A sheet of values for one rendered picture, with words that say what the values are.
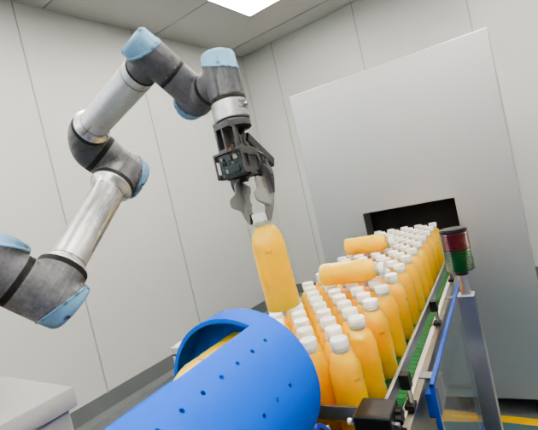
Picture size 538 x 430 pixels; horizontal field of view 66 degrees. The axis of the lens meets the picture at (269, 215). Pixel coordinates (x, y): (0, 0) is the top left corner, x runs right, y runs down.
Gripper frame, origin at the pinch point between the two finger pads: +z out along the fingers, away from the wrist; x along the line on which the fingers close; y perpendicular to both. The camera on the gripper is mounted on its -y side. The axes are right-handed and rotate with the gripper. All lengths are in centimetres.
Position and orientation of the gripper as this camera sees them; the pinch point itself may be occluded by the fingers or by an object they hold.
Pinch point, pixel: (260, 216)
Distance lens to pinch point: 87.7
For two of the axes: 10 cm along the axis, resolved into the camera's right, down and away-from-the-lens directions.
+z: 2.3, 9.7, -0.5
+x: 8.3, -2.2, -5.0
